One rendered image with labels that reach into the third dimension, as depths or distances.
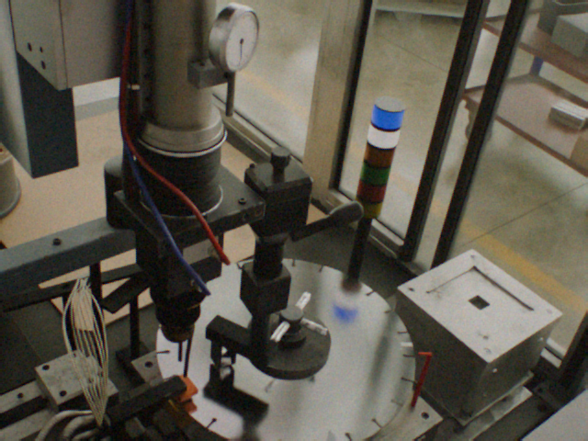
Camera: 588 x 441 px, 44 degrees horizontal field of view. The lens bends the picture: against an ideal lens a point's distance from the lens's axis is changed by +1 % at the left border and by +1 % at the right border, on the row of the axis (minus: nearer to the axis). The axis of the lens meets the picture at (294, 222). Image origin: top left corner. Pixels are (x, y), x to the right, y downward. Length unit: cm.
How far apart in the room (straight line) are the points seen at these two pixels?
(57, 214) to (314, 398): 75
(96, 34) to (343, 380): 52
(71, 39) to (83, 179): 98
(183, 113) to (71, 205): 91
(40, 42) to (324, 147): 93
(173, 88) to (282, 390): 43
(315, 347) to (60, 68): 49
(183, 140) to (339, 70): 81
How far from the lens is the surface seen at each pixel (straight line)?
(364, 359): 94
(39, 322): 126
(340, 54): 137
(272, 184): 67
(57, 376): 99
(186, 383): 86
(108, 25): 60
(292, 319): 89
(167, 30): 57
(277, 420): 86
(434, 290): 114
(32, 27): 62
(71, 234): 94
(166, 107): 60
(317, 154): 149
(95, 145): 167
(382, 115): 104
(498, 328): 112
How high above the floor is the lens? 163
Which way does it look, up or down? 37 degrees down
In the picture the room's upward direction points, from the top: 8 degrees clockwise
